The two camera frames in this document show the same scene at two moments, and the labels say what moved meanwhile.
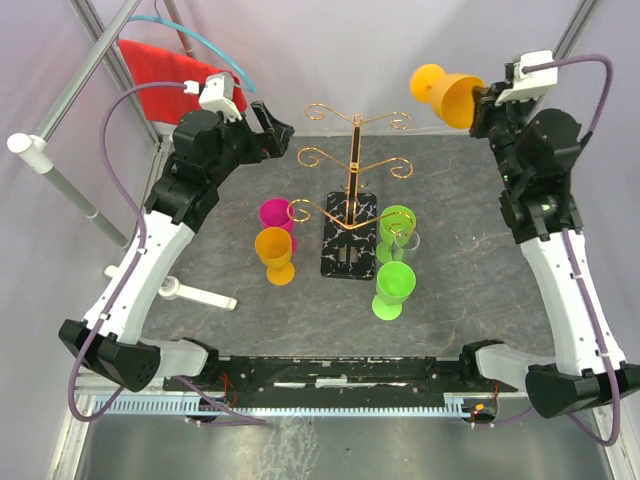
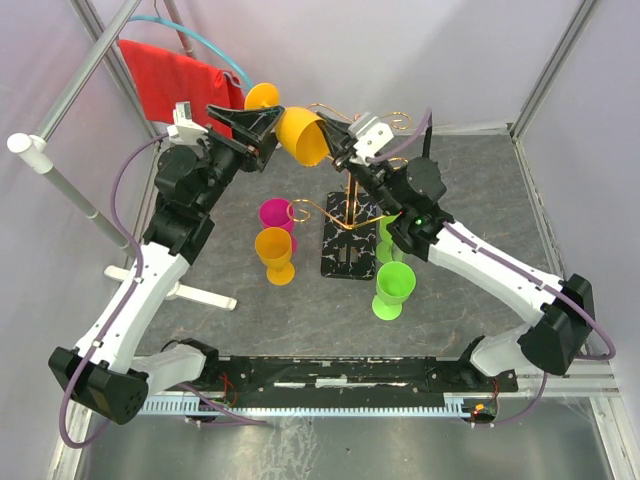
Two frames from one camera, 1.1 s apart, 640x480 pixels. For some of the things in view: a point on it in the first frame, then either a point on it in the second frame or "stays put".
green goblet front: (395, 281) stays put
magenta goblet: (273, 213) stays put
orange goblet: (452, 94) -> (297, 128)
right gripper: (524, 106) -> (340, 140)
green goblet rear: (397, 225) stays put
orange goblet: (274, 245) stays put
